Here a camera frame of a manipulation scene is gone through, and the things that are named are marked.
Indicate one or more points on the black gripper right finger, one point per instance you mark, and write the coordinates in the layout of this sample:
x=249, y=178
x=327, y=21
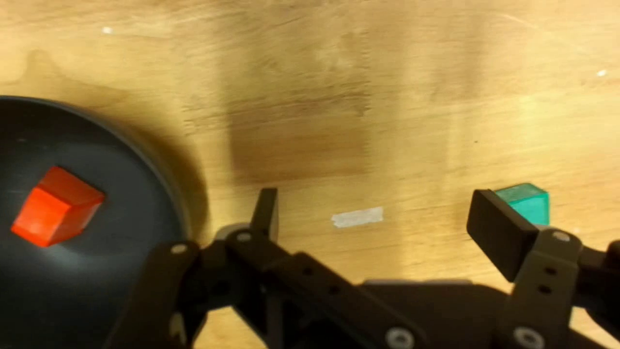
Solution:
x=511, y=238

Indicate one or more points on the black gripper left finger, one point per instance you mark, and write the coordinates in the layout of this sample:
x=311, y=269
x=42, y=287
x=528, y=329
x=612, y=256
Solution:
x=273, y=296

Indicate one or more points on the green block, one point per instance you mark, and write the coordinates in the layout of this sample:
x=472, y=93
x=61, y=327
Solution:
x=534, y=203

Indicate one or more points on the orange block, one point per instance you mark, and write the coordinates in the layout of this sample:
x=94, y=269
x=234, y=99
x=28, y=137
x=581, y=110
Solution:
x=56, y=205

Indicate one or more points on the black bowl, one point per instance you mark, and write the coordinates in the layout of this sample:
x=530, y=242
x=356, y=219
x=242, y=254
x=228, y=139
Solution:
x=85, y=291

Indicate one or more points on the white tape strip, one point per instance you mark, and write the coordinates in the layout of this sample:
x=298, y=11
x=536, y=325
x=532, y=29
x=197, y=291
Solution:
x=358, y=217

